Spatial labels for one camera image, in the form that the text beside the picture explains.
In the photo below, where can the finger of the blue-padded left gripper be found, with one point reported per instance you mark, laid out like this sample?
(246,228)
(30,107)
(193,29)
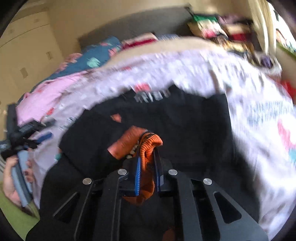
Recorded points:
(48,122)
(45,137)

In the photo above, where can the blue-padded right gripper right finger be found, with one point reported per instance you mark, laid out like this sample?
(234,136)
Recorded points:
(202,209)

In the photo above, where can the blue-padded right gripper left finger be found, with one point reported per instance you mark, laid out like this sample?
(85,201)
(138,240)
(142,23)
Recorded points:
(92,209)

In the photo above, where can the black sweater orange cuffs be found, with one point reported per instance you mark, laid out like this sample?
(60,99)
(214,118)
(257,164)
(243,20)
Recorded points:
(192,132)

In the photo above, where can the pile of folded clothes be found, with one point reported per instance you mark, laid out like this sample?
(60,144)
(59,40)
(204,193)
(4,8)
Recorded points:
(232,32)

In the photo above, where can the left hand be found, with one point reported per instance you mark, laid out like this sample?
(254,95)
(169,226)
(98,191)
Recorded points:
(11,182)

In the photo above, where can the pink quilt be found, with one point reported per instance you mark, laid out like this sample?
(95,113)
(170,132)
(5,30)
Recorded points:
(36,104)

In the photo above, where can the cream wardrobe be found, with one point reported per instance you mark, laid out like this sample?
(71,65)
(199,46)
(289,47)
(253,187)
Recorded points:
(29,53)

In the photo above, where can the teal leaf print blanket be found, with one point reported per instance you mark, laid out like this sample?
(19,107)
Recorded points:
(76,64)

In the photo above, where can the lilac strawberry bear duvet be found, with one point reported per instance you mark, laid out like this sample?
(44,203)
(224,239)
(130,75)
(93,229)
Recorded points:
(262,116)

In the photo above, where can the beige bed sheet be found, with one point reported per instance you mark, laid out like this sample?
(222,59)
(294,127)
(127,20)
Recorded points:
(171,45)

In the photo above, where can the grey quilted headboard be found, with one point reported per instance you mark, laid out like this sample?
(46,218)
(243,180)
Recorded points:
(157,21)

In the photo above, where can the purple cloth bundle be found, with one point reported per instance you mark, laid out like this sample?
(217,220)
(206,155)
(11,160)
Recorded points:
(266,62)

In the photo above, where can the patterned cloth on windowsill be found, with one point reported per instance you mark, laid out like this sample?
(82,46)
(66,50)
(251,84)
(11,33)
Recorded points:
(285,38)

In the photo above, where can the cream curtain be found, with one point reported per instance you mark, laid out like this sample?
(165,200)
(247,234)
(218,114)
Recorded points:
(263,25)

